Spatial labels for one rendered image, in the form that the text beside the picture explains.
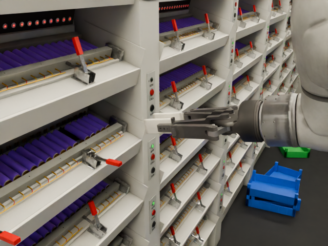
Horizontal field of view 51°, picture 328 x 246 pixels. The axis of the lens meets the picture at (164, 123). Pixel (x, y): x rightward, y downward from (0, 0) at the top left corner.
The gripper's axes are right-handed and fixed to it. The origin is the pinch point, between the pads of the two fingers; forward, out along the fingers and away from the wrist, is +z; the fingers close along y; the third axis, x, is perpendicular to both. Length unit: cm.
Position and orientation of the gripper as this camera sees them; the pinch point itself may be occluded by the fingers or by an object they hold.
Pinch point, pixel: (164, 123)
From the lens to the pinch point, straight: 69.8
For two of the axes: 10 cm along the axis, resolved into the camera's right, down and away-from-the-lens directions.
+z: -8.7, 0.2, 5.0
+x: 1.8, 9.4, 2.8
